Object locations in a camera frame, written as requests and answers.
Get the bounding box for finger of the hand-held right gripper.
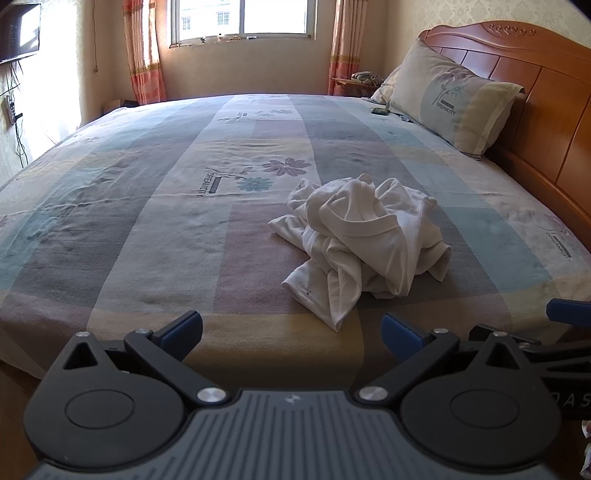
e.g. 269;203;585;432
546;298;591;328
468;324;542;352

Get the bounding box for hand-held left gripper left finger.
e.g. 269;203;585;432
46;310;230;409

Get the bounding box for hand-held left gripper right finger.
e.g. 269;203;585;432
351;312;543;409

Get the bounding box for white printed sweatshirt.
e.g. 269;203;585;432
269;174;452;332

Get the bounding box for pastel patchwork bed sheet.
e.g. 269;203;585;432
0;93;591;377

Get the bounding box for wooden bed headboard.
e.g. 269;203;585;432
418;21;591;261

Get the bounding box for small cream pillow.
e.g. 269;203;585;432
370;65;403;105

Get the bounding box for large flower print pillow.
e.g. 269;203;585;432
387;38;527;156

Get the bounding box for wooden nightstand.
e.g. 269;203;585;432
330;76;385;97

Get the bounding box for orange striped curtain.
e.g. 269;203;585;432
121;0;167;106
327;0;368;96

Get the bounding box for window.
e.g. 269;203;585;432
168;0;317;49

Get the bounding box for black television cables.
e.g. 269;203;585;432
0;61;29;168

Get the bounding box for wall television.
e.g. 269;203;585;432
0;2;42;64

